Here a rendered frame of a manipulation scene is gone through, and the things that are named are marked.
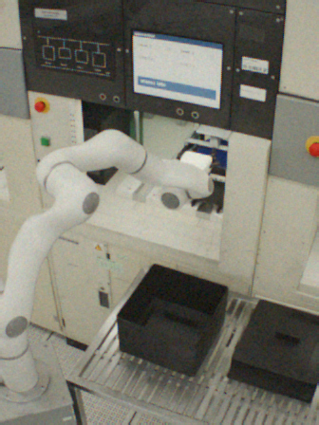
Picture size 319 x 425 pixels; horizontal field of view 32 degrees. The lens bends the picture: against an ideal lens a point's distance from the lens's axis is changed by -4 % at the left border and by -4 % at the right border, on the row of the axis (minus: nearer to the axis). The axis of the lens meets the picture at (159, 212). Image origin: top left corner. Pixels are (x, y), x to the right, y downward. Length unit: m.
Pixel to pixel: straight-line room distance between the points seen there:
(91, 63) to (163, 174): 0.44
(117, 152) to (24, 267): 0.39
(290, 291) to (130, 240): 0.63
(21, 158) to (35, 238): 0.79
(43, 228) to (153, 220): 0.82
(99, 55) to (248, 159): 0.57
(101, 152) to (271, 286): 0.87
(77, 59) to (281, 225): 0.85
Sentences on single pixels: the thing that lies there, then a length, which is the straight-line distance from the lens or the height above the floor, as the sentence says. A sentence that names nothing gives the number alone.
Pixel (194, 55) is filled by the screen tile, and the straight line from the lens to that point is 1.68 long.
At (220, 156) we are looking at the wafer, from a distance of 2.19.
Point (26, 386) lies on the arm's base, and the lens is 1.82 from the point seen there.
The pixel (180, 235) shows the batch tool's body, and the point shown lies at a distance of 2.16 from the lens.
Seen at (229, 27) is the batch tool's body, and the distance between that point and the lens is 1.62.
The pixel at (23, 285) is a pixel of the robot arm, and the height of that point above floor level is 1.21.
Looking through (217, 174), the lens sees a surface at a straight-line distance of 2.11.
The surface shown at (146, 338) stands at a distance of 1.79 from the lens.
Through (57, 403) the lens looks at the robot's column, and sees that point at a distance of 1.82.
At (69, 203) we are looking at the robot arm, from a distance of 1.43.
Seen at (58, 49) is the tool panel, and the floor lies 1.58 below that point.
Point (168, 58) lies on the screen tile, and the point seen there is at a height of 1.61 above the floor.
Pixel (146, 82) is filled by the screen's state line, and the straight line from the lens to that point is 1.79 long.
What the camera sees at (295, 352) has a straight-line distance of 1.83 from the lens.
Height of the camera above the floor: 2.27
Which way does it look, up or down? 38 degrees down
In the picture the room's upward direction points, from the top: straight up
